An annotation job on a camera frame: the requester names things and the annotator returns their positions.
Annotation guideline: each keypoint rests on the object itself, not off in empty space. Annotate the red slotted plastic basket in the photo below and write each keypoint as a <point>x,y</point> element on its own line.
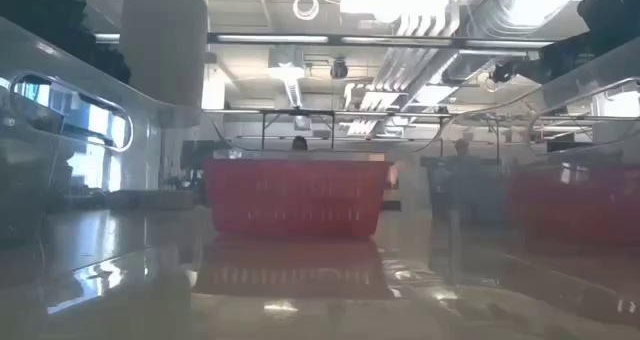
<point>580,205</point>
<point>300,200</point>

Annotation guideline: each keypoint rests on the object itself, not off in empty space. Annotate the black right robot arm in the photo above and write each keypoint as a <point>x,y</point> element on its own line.
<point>612,7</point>

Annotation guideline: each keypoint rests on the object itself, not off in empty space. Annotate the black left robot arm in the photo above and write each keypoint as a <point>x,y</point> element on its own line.
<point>35,5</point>

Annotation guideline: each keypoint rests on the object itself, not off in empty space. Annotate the white shade table lamp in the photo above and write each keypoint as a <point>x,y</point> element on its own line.
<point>162,40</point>

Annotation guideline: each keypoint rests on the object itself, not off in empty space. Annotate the black ceiling track light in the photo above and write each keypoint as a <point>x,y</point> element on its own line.
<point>502,72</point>

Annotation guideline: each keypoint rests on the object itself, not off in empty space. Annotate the black computer monitor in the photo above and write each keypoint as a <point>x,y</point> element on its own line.
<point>192,155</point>
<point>570,146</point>

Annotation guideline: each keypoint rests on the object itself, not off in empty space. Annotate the long ceiling light bar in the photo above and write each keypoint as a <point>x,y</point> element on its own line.
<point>272,38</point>

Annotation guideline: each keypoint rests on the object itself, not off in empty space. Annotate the black dome ceiling camera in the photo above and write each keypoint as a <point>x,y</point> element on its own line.
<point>339,70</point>

